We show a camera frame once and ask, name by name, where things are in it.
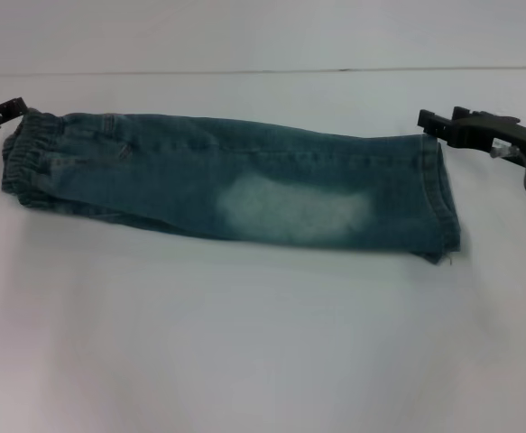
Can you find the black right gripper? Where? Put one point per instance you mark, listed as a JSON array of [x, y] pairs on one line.
[[492, 131]]

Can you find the blue denim shorts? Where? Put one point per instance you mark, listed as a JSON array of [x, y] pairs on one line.
[[199, 180]]

